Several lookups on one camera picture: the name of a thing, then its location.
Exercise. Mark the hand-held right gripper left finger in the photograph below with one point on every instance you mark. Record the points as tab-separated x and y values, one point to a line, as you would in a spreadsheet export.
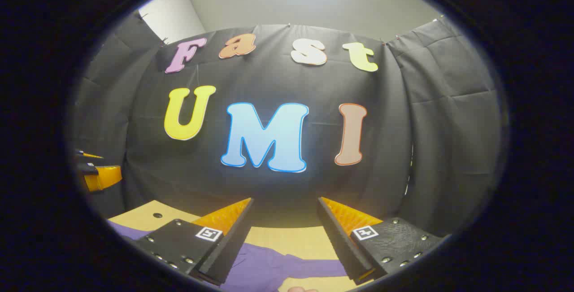
233	242

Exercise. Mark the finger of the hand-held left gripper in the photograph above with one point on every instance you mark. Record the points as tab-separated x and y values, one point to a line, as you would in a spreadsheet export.
87	154
103	177

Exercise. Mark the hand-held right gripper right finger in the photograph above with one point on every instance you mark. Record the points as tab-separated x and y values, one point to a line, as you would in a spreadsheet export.
341	238

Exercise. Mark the purple polo shirt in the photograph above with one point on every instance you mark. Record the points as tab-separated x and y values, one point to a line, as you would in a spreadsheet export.
269	265

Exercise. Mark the black backdrop cloth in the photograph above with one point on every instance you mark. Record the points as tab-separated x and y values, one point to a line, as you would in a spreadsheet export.
269	81

